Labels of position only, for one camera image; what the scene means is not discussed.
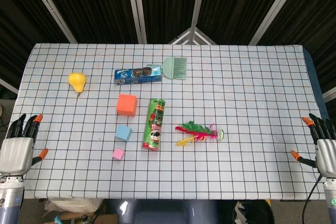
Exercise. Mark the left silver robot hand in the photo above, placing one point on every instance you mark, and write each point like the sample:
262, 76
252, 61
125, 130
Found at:
15, 155

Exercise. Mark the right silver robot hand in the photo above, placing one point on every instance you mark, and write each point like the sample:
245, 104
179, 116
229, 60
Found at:
326, 155

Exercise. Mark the small pink foam cube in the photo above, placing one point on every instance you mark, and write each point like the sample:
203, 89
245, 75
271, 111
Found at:
118, 154

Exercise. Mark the blue foam cube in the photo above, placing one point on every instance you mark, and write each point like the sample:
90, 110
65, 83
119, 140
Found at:
123, 132

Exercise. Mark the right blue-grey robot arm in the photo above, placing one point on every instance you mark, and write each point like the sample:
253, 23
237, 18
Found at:
330, 200

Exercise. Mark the white screen foot bar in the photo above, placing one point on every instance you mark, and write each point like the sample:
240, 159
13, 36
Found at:
9, 86
330, 94

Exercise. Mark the blue padded table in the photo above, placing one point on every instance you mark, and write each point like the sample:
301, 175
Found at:
316, 82

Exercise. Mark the white plastic bag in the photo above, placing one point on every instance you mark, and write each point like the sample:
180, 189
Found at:
73, 204

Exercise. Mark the yellow toy pear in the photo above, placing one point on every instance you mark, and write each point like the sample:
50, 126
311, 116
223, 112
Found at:
76, 81

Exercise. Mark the white black-grid tablecloth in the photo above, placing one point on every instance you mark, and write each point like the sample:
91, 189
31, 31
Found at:
236, 98

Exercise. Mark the large orange foam cube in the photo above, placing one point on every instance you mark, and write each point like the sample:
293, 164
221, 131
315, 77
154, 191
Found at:
126, 104

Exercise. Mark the colourful feather shuttlecock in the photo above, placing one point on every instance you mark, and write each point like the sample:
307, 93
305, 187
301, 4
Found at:
195, 129

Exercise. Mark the blue Oreo cookie box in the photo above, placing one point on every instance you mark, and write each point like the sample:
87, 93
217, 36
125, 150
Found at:
126, 75

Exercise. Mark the green Pringles can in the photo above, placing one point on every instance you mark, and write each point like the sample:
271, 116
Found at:
154, 124

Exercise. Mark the blue-grey robot torso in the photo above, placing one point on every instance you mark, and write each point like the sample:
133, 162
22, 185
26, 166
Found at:
162, 212

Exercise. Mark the mint green comb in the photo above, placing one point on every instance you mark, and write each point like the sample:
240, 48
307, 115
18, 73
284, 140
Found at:
170, 69

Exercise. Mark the white triangular screen foot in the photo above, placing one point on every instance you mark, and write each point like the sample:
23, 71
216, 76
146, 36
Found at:
193, 36

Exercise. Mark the white screen frame post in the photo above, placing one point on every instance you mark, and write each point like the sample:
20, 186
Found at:
136, 6
50, 6
278, 6
198, 1

